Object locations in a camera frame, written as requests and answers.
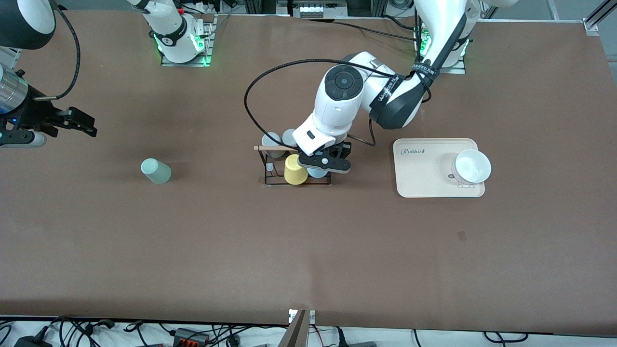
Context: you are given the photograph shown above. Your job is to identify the pale green plastic cup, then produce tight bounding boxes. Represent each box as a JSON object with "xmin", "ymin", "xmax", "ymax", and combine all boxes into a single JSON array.
[{"xmin": 140, "ymin": 158, "xmax": 172, "ymax": 185}]

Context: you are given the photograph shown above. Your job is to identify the yellow plastic cup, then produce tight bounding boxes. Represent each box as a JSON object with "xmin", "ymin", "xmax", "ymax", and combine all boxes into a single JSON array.
[{"xmin": 284, "ymin": 154, "xmax": 309, "ymax": 186}]

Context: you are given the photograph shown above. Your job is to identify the beige rabbit print tray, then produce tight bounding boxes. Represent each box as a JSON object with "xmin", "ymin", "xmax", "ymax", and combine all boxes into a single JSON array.
[{"xmin": 393, "ymin": 138, "xmax": 485, "ymax": 199}]

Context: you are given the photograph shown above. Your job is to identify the white bowl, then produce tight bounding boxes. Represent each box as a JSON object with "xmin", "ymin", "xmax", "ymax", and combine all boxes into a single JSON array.
[{"xmin": 451, "ymin": 149, "xmax": 492, "ymax": 186}]

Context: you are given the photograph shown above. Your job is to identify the white power strip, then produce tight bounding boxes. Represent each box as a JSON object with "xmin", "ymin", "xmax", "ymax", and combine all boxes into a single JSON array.
[{"xmin": 293, "ymin": 1, "xmax": 349, "ymax": 19}]

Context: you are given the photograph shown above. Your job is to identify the black power adapter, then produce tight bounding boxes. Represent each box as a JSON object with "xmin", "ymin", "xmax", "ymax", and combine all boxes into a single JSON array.
[{"xmin": 13, "ymin": 332, "xmax": 53, "ymax": 347}]

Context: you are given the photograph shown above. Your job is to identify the power strip orange switches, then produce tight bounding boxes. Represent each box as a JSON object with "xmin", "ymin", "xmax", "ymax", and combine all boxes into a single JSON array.
[{"xmin": 173, "ymin": 327, "xmax": 211, "ymax": 347}]

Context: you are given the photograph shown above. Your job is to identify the aluminium table edge rail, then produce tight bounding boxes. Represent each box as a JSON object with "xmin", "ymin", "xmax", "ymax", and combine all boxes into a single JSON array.
[
  {"xmin": 0, "ymin": 46, "xmax": 22, "ymax": 68},
  {"xmin": 583, "ymin": 0, "xmax": 617, "ymax": 37}
]

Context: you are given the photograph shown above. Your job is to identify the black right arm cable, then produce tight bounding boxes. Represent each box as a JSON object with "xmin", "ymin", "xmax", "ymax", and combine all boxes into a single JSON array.
[{"xmin": 33, "ymin": 5, "xmax": 81, "ymax": 101}]

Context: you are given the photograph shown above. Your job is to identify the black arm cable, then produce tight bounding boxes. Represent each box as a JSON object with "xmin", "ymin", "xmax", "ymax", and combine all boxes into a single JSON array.
[
  {"xmin": 33, "ymin": 5, "xmax": 81, "ymax": 101},
  {"xmin": 244, "ymin": 59, "xmax": 425, "ymax": 151}
]

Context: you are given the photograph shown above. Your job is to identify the black wire cup rack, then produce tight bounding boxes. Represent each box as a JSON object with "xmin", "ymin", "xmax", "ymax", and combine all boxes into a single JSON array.
[{"xmin": 254, "ymin": 145, "xmax": 333, "ymax": 187}]

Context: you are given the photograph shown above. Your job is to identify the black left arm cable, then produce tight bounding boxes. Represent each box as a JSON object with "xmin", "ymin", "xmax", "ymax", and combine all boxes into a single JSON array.
[{"xmin": 244, "ymin": 59, "xmax": 425, "ymax": 151}]

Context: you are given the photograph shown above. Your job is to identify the long black table cable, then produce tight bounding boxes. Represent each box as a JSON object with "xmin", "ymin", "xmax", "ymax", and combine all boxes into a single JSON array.
[{"xmin": 308, "ymin": 18, "xmax": 417, "ymax": 43}]

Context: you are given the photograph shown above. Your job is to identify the short black table cable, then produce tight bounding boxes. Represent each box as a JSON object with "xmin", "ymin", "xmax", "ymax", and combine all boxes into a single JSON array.
[{"xmin": 383, "ymin": 14, "xmax": 418, "ymax": 30}]

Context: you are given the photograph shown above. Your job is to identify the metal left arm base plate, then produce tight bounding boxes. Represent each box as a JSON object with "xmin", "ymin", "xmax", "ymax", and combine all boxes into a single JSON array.
[{"xmin": 416, "ymin": 27, "xmax": 467, "ymax": 74}]

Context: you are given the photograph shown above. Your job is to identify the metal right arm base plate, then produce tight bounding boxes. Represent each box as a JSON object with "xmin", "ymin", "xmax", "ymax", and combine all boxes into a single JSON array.
[{"xmin": 161, "ymin": 14, "xmax": 216, "ymax": 67}]

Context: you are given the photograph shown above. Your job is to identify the aluminium frame profile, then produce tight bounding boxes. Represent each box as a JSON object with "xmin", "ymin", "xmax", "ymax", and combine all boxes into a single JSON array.
[{"xmin": 243, "ymin": 0, "xmax": 386, "ymax": 17}]

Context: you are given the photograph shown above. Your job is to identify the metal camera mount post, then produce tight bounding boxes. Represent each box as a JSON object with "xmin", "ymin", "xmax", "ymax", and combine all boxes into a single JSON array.
[{"xmin": 277, "ymin": 308, "xmax": 317, "ymax": 347}]

